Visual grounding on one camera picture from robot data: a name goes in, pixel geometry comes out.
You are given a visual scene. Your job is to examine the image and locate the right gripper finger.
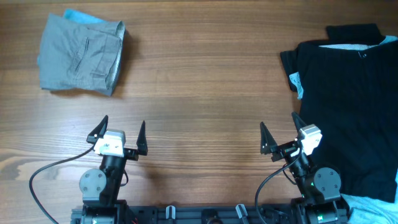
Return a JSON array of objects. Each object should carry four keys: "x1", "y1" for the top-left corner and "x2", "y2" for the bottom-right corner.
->
[
  {"x1": 292, "y1": 111, "x2": 307, "y2": 131},
  {"x1": 260, "y1": 122, "x2": 277, "y2": 150}
]

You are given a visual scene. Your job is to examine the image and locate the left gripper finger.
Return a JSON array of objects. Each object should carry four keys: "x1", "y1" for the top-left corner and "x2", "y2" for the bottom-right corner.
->
[
  {"x1": 136, "y1": 121, "x2": 147, "y2": 150},
  {"x1": 87, "y1": 115, "x2": 108, "y2": 139}
]

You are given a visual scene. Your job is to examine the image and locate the black shorts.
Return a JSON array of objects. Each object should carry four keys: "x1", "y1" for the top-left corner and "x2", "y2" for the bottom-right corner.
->
[{"x1": 280, "y1": 38, "x2": 398, "y2": 203}]

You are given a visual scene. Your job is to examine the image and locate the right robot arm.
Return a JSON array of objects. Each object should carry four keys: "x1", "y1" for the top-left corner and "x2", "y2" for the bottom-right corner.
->
[{"x1": 254, "y1": 112, "x2": 348, "y2": 223}]

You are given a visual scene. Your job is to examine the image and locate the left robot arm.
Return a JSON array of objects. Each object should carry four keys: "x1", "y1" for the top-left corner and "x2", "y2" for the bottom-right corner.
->
[{"x1": 71, "y1": 116, "x2": 148, "y2": 224}]

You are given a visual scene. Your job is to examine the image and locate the folded grey shorts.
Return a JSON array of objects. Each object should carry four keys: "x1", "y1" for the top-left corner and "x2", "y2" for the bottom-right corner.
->
[{"x1": 38, "y1": 14, "x2": 125, "y2": 96}]

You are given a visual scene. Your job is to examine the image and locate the light teal t-shirt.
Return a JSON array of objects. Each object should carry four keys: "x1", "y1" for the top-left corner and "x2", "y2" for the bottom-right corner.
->
[{"x1": 288, "y1": 35, "x2": 398, "y2": 224}]

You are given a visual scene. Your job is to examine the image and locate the black garment under pile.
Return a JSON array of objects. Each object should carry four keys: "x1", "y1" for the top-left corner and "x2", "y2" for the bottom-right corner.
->
[{"x1": 326, "y1": 24, "x2": 385, "y2": 45}]

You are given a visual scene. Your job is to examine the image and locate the light blue folded garment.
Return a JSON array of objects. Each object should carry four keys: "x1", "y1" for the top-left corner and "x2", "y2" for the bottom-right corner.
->
[{"x1": 37, "y1": 9, "x2": 113, "y2": 69}]

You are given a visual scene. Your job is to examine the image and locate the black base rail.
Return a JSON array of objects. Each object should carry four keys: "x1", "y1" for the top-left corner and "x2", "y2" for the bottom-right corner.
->
[{"x1": 70, "y1": 203, "x2": 349, "y2": 224}]

